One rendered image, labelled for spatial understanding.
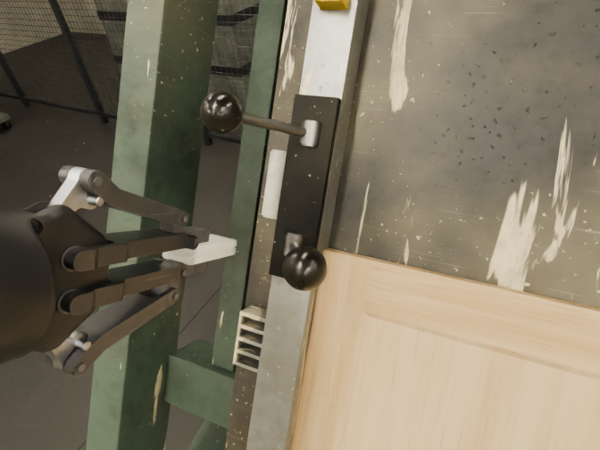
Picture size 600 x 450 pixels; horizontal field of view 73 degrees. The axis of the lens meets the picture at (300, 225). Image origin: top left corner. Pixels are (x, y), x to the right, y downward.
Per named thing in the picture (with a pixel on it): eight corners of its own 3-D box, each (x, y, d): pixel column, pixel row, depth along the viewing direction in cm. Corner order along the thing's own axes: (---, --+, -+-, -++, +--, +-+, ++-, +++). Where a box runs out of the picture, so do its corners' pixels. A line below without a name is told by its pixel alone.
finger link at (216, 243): (162, 249, 33) (162, 240, 33) (211, 240, 40) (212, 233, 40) (191, 256, 32) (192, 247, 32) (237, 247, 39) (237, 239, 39)
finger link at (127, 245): (24, 262, 23) (26, 237, 23) (160, 239, 34) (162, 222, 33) (72, 278, 22) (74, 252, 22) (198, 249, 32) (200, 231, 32)
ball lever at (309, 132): (304, 152, 45) (190, 129, 37) (310, 118, 44) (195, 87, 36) (327, 154, 42) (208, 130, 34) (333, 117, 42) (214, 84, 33)
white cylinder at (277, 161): (277, 151, 50) (268, 214, 51) (266, 148, 47) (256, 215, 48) (299, 154, 48) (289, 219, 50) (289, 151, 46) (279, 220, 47)
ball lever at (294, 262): (273, 256, 45) (280, 294, 32) (278, 223, 45) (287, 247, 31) (306, 261, 46) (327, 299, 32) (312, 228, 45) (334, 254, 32)
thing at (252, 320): (244, 354, 53) (232, 363, 50) (251, 304, 52) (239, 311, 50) (270, 364, 52) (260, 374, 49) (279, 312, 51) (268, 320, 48)
